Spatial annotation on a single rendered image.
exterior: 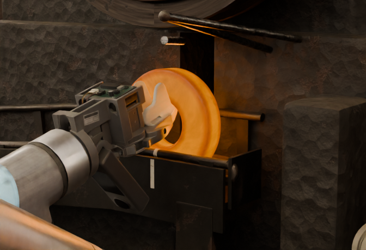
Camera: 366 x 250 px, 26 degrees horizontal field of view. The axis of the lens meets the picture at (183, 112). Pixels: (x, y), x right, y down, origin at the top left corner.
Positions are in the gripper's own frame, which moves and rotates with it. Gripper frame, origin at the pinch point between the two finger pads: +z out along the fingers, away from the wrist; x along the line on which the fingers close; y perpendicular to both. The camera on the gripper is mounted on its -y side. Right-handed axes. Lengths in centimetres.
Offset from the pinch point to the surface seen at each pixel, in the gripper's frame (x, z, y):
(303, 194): -23.7, -6.8, -5.7
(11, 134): 39.2, 2.9, -10.0
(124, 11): 4.4, -0.8, 14.3
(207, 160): -9.3, -5.4, -4.0
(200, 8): -8.2, -0.6, 14.8
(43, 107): 29.5, 3.1, -3.9
